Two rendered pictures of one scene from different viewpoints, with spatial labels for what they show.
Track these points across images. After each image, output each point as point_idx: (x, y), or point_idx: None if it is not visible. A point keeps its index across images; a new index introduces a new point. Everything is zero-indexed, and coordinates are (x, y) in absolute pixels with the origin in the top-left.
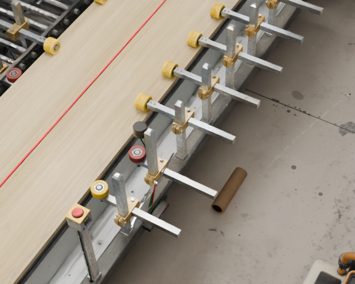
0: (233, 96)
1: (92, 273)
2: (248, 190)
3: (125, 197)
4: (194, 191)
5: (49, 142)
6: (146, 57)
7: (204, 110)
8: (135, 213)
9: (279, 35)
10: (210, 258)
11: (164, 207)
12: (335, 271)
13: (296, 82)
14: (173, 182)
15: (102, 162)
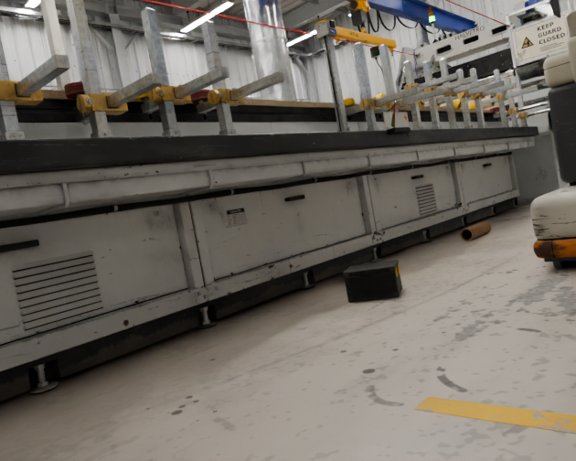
0: (453, 83)
1: (341, 116)
2: (495, 233)
3: (367, 74)
4: (442, 241)
5: None
6: None
7: (432, 112)
8: (378, 99)
9: (485, 89)
10: (467, 248)
11: (406, 127)
12: None
13: (523, 215)
14: (412, 131)
15: None
